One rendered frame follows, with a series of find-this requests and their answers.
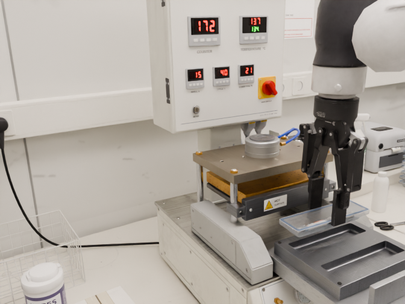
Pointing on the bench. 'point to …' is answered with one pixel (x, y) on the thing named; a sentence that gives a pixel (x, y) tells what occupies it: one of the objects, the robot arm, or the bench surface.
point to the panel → (277, 293)
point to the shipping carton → (109, 297)
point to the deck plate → (182, 201)
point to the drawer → (391, 291)
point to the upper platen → (243, 190)
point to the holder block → (343, 257)
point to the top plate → (255, 157)
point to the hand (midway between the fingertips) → (326, 202)
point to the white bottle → (380, 192)
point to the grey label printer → (383, 146)
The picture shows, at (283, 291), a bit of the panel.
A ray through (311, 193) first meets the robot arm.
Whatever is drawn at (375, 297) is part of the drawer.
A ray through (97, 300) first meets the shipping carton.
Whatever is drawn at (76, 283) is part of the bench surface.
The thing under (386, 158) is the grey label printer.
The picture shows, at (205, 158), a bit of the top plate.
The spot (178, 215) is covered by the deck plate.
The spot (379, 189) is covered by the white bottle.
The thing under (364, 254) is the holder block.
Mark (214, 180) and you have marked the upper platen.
